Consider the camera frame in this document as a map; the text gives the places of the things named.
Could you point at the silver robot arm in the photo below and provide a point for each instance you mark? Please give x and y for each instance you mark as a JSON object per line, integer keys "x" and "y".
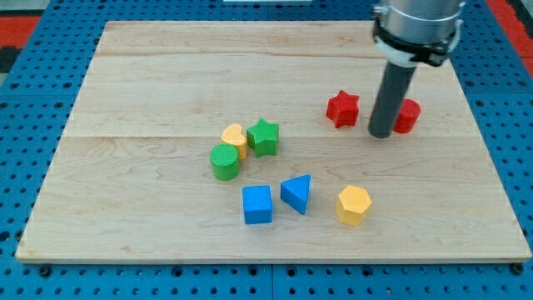
{"x": 409, "y": 32}

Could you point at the green star block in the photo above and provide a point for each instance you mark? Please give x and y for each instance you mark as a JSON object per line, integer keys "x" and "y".
{"x": 263, "y": 138}

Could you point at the red star block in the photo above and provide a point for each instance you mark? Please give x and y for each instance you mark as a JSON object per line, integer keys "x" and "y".
{"x": 343, "y": 109}

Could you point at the light wooden board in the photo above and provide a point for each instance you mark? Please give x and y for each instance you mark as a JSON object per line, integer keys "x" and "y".
{"x": 131, "y": 181}

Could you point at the yellow heart block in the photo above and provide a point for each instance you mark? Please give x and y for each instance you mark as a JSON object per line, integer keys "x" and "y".
{"x": 233, "y": 135}

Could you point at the green cylinder block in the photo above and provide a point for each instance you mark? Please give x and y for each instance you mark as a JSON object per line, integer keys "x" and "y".
{"x": 225, "y": 162}

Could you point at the blue triangle block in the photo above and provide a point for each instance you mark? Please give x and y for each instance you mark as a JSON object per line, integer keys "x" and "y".
{"x": 296, "y": 191}

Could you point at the blue cube block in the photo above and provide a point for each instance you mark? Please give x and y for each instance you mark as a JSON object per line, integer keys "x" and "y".
{"x": 257, "y": 204}

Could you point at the yellow hexagon block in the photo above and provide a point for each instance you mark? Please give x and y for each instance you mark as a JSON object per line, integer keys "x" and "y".
{"x": 352, "y": 205}

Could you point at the red cylinder block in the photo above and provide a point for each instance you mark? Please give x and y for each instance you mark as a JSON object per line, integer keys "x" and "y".
{"x": 407, "y": 117}

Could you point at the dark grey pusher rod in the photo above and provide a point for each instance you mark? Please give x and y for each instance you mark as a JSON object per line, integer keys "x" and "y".
{"x": 394, "y": 85}

